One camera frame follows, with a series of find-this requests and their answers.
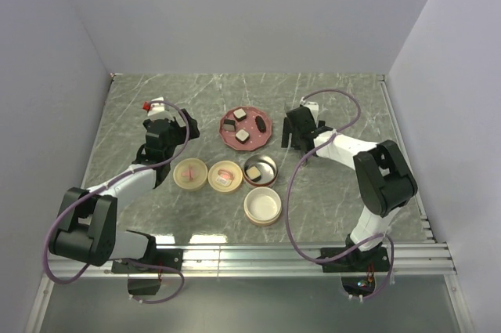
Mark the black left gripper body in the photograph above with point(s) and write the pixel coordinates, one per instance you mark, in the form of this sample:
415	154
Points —
179	136

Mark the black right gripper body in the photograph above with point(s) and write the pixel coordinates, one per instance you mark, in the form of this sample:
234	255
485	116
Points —
294	139

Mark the black spiky sea cucumber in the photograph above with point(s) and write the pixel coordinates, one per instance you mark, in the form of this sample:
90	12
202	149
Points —
260	124

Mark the cream lid with pink knob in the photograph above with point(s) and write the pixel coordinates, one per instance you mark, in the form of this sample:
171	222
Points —
190	174

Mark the sushi piece front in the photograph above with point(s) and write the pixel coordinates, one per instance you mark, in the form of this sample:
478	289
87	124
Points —
242	136

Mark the sushi piece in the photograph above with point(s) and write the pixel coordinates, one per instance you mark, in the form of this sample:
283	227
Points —
242	136
229	125
239	114
253	173

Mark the sushi piece back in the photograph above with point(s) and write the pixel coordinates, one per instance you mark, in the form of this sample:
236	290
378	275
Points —
239	114

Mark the steel lunch box tier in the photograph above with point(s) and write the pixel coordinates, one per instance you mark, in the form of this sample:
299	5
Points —
266	165

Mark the metal tongs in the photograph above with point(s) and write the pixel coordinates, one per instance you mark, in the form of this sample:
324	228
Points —
296	127

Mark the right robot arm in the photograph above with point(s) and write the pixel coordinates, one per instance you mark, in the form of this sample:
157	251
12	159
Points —
386	183

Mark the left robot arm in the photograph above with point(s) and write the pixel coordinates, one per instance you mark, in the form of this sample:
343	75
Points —
86	227

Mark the cream lunch box tier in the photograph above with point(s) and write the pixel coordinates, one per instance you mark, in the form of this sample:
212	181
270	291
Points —
262	206

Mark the pink dotted plate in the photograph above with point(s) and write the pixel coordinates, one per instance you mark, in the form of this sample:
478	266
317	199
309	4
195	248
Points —
256	140

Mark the cream lid with barcode label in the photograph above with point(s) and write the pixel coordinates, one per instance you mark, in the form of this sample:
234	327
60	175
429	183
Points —
225	177

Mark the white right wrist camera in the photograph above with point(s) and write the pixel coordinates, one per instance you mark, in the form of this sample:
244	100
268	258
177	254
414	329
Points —
312	106

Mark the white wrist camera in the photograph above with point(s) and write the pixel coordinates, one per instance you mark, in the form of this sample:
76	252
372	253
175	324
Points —
157	110
312	106

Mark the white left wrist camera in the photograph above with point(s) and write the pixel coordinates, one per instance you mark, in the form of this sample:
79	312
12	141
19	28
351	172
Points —
157	110

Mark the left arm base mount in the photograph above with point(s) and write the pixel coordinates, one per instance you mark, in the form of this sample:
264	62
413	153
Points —
155	263

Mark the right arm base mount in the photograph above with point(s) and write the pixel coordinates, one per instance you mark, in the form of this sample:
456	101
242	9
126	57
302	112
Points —
376	260

